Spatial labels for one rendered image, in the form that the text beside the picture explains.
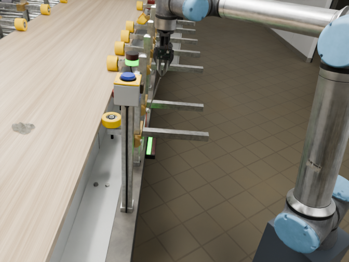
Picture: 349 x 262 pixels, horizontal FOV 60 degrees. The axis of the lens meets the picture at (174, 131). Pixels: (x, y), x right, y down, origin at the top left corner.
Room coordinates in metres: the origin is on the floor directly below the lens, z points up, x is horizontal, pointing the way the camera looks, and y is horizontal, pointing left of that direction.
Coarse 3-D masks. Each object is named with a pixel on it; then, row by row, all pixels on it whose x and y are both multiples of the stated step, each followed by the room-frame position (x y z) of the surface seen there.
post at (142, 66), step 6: (144, 54) 1.28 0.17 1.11; (144, 60) 1.26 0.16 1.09; (138, 66) 1.26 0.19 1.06; (144, 66) 1.26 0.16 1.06; (144, 72) 1.27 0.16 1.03; (144, 78) 1.27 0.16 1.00; (144, 84) 1.27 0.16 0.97; (144, 90) 1.27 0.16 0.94; (144, 96) 1.27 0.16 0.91; (144, 102) 1.27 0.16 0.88; (144, 114) 1.29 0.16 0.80
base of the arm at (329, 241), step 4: (336, 228) 0.79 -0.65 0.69; (332, 232) 0.78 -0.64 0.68; (336, 232) 0.80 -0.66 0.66; (328, 236) 0.77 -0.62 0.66; (332, 236) 0.78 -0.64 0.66; (336, 236) 0.79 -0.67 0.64; (324, 240) 0.76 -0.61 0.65; (328, 240) 0.77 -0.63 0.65; (332, 240) 0.78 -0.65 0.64; (336, 240) 0.79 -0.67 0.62; (320, 244) 0.76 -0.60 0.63; (324, 244) 0.76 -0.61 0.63; (328, 244) 0.76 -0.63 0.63; (332, 244) 0.77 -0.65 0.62; (320, 248) 0.75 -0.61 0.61; (324, 248) 0.76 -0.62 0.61; (328, 248) 0.76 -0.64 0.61
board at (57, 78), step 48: (96, 0) 3.29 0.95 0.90; (144, 0) 3.56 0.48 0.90; (0, 48) 1.69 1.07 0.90; (48, 48) 1.78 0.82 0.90; (96, 48) 1.87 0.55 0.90; (0, 96) 1.14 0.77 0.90; (48, 96) 1.19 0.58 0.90; (96, 96) 1.24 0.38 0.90; (0, 144) 0.82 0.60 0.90; (48, 144) 0.85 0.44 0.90; (0, 192) 0.60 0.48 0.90; (48, 192) 0.62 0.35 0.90; (0, 240) 0.45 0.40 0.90; (48, 240) 0.46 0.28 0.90
